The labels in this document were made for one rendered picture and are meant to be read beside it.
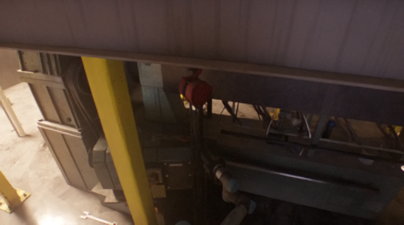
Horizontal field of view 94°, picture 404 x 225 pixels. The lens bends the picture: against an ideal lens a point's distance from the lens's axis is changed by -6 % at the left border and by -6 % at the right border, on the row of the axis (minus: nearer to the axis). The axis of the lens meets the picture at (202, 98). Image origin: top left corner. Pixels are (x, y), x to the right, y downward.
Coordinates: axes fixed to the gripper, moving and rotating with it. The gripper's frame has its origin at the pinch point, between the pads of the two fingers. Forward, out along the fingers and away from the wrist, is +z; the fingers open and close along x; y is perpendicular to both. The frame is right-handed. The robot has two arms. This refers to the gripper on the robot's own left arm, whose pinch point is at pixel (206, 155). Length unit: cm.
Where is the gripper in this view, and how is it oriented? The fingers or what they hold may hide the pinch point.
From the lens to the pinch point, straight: 147.1
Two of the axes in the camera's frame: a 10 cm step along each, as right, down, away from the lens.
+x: -8.5, 2.6, -4.5
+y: 0.0, -8.7, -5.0
